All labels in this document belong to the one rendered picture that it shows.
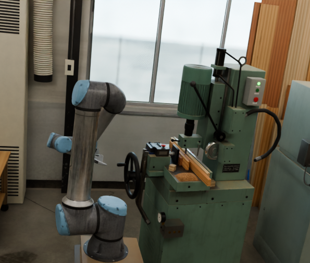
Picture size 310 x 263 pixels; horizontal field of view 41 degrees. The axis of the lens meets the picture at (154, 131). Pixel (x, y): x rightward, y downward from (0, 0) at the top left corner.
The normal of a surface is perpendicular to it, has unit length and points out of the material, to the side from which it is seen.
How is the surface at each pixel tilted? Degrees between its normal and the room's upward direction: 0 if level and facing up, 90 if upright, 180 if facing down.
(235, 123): 90
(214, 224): 90
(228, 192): 90
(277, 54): 87
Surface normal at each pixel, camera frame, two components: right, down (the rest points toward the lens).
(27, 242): 0.11, -0.94
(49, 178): 0.19, 0.32
